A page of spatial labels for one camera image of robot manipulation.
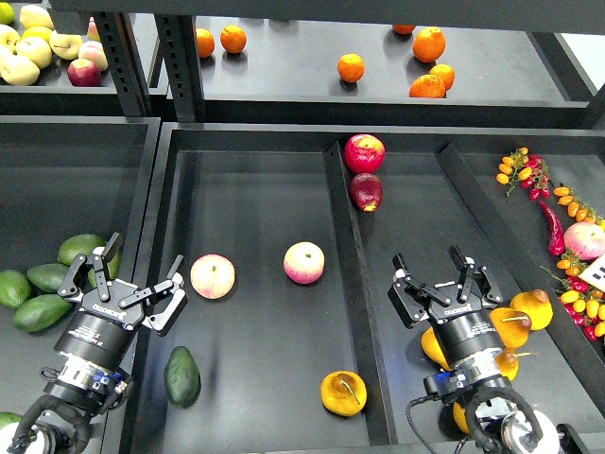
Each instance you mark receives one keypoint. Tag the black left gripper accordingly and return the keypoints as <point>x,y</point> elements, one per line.
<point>101,332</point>

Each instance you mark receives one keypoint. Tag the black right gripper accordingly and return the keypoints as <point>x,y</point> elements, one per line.
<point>455,310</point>

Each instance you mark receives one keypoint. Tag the dark green avocado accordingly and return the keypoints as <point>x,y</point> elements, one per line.
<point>181,377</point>

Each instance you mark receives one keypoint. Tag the yellow pear under arm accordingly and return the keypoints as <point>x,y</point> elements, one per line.
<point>508,362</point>

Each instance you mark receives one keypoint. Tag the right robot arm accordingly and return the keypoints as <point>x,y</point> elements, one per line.
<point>499,418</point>

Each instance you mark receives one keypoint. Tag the green avocado right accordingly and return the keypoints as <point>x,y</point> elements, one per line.
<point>113,268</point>

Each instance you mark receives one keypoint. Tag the green avocado top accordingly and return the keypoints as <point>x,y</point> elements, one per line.
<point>79,244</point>

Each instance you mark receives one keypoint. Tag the green avocado middle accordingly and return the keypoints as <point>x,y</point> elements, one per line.
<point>47,277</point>

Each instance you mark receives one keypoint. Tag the yellow pear with stem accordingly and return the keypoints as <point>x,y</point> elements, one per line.
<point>512,325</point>

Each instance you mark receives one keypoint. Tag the green avocado lower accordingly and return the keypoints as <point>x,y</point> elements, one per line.
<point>40,312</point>

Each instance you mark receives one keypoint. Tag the green avocado far left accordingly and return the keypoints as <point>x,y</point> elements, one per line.
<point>15,289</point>

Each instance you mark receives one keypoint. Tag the yellow pear bottom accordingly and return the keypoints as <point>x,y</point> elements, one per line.
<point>459,416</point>

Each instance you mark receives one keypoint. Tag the green avocado bottom left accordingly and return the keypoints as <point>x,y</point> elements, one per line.
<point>7,418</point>

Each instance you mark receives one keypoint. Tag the pink apple left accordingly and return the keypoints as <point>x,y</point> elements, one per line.
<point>212,276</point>

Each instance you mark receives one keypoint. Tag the pink apple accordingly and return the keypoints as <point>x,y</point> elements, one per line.
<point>304,262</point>
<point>212,276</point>

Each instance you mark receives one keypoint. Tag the dark red apple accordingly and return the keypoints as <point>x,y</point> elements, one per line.
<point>366,192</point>

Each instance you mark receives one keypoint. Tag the black left bin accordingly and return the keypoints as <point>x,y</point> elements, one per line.
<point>62,176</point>

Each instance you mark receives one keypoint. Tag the black bin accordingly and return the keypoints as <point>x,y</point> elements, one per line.
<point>62,176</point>
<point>251,192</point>

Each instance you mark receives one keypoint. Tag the red chili pepper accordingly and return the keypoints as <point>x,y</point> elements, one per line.
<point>556,246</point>

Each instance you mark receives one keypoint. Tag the pink apple centre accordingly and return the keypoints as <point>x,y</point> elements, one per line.
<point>304,262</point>

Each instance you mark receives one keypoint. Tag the bright red apple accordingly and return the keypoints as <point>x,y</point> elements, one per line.
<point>364,153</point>

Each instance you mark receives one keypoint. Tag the cherry tomato bunch upper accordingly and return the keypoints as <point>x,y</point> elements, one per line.
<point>526,170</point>

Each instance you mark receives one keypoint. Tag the cherry tomato bunch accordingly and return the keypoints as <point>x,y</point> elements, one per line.
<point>526,170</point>
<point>582,301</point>

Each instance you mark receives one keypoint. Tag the cherry tomato bunch lower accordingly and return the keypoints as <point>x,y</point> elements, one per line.
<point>582,301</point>

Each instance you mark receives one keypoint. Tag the pink apple right bin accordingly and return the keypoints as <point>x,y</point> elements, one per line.
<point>585,240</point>

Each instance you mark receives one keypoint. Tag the orange tomato bunch middle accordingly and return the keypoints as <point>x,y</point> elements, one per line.
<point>579,210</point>

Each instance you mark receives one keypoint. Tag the white label card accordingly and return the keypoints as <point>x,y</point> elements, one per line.
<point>594,274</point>

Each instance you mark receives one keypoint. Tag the black centre bin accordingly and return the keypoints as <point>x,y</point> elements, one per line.
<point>251,192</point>

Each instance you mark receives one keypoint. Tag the orange lower right front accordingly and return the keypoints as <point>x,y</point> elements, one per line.
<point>428,86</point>

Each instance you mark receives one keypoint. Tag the orange lower right back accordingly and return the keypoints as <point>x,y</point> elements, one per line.
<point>446,73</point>

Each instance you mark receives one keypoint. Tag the black upper shelf tray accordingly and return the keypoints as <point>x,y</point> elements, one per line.
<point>288,73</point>

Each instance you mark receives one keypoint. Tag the red apple on shelf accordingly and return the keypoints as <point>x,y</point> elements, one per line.
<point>84,73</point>

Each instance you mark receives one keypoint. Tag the pale peach on shelf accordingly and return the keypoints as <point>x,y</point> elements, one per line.
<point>93,51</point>

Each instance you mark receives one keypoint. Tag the pale yellow apple front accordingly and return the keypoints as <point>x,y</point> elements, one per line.
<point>19,71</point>

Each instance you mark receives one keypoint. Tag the black shelf upright left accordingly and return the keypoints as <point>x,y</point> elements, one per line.
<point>117,37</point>

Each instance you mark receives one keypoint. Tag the black shelf upright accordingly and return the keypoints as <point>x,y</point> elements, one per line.
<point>179,49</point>
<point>117,37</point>

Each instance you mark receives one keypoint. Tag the black shelf upright right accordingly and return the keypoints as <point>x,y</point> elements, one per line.
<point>179,49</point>

